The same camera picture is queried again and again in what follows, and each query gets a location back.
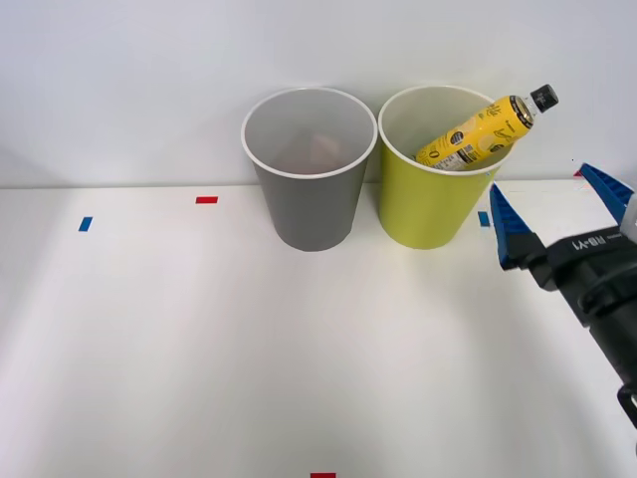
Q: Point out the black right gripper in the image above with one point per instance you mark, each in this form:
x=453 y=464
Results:
x=587 y=261

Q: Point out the yellow bottle black cap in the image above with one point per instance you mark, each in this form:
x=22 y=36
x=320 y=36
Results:
x=478 y=139

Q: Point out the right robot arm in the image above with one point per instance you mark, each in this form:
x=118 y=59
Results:
x=617 y=338

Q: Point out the yellow-green plastic bin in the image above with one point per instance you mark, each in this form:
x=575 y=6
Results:
x=423 y=209

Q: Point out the brown can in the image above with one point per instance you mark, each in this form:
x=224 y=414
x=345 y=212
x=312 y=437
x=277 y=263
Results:
x=321 y=148

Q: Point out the grey plastic bin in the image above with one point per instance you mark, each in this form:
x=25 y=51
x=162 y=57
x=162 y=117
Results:
x=311 y=209

